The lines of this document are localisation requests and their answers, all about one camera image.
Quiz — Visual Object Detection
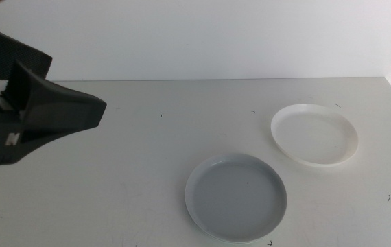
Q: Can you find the white shallow bowl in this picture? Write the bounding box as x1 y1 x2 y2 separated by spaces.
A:
270 103 359 168

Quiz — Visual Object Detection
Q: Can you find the grey shallow bowl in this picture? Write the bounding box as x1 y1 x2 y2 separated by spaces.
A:
184 152 288 244

